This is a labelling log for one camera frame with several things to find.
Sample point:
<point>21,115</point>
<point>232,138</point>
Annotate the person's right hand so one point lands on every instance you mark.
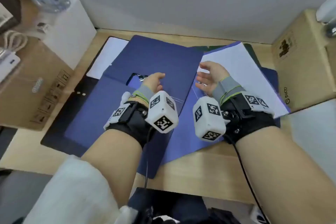
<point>218,79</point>

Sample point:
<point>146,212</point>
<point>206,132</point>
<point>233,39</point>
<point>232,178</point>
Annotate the person's left hand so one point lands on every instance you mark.
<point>152,84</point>

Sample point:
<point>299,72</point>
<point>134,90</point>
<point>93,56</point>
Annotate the navy blue folder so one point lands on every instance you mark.
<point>168,58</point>

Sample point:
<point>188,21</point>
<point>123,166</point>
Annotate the green folder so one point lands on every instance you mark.
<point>252,52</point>

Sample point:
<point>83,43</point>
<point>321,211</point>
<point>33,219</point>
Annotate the light blue folder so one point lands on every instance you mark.
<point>168,153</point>

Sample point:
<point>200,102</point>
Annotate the black folder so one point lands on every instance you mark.
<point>57,137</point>

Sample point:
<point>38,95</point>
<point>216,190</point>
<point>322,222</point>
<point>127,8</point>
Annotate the person's left forearm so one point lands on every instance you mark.
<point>113,158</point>

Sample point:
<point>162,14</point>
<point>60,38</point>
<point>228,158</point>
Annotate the person's right forearm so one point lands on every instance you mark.
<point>275,174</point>

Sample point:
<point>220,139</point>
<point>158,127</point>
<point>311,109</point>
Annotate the white paper sheet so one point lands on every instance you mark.
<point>236,58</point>
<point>107,55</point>

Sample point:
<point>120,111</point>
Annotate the white wristband ball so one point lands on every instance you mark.
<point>125,98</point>

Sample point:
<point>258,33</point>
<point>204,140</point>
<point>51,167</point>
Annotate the small-logo cardboard box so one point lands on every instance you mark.
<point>302,61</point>

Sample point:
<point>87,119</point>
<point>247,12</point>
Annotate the tall white box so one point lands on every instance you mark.
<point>71,29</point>

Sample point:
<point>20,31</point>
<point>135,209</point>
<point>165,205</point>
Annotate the shiny metal object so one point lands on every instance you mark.
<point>330,30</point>

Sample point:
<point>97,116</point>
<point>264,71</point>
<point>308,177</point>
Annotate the small white printed cube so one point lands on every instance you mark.
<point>42,27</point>

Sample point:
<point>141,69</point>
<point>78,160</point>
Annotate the cardboard box with pictograms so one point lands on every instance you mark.
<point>26,100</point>

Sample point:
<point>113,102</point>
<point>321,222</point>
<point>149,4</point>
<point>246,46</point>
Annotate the white plastic box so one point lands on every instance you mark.
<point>326,8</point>

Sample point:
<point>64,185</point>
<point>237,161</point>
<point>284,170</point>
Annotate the white sleeve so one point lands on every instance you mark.
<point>73,192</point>

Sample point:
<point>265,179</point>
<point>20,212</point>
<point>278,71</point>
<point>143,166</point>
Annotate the white electronic device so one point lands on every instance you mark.
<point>8,66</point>

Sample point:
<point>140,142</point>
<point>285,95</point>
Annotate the dark brown box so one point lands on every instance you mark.
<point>9,8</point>

